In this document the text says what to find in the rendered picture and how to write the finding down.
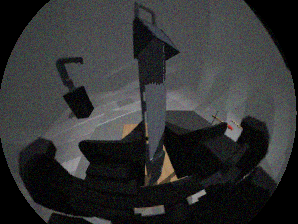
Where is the light wooden board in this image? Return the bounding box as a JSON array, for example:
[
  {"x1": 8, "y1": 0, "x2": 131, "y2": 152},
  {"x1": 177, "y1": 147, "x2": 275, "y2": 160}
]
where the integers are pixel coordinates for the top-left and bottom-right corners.
[{"x1": 122, "y1": 123, "x2": 181, "y2": 209}]

